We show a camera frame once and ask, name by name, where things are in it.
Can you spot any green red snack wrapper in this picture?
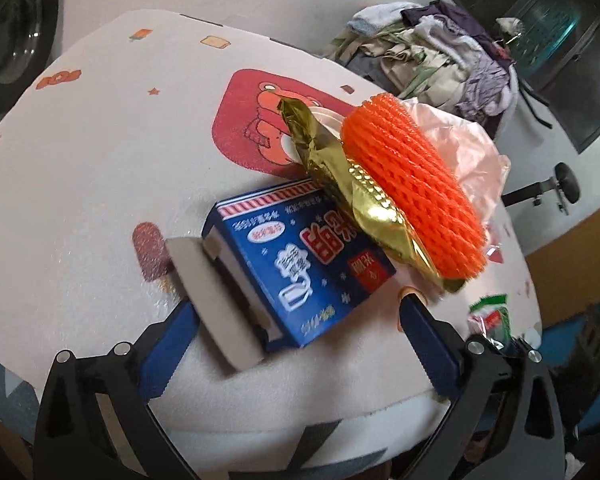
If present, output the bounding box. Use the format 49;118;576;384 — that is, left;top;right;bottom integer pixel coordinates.
467;294;513;346

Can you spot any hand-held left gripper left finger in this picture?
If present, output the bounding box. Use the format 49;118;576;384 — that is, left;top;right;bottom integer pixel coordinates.
32;300;203;480

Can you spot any black padded metal bar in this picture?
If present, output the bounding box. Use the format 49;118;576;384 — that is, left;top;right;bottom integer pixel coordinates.
502;162;578;216

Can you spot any grey washing machine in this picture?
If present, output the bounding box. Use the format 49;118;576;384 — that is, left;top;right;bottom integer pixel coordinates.
0;0;61;113

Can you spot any white plastic lid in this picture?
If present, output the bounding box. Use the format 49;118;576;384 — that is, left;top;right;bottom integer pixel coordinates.
280;107;346;166

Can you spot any pile of clothes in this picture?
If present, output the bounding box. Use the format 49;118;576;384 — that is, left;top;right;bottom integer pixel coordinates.
325;1;521;131

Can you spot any pink plastic bag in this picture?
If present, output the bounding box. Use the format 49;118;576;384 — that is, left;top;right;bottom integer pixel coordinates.
410;99;511;241

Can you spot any blue printed cardboard box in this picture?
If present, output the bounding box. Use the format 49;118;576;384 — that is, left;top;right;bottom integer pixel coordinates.
165;178;397;372

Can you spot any dark glass cabinet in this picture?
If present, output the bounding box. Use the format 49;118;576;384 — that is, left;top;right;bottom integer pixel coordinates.
500;0;600;151

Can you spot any gold foil wrapper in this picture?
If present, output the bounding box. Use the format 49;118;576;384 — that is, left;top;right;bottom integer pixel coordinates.
277;97;466;295

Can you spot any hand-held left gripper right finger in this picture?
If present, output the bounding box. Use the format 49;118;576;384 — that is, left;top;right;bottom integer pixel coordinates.
397;292;566;480

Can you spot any black metal chair frame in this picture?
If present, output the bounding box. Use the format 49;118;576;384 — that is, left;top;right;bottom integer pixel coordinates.
517;77;556;131

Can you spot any orange foam fruit net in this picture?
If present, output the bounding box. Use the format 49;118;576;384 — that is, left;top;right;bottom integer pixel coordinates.
340;92;488;281

